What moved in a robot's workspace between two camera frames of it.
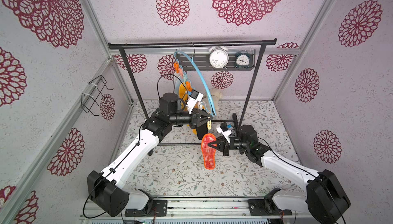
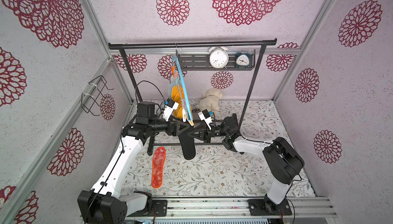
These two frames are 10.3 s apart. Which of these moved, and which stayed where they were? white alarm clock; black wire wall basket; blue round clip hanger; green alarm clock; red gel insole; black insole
Moved: black insole; red gel insole; blue round clip hanger
Stayed: green alarm clock; white alarm clock; black wire wall basket
